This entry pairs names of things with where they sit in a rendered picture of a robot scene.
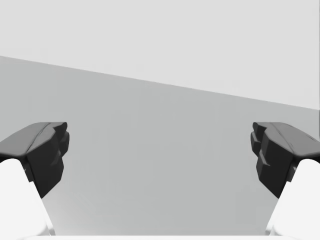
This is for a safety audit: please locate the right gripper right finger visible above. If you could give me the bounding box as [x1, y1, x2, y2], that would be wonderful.
[250, 121, 320, 237]

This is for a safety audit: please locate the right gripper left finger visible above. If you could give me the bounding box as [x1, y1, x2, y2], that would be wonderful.
[0, 121, 71, 237]

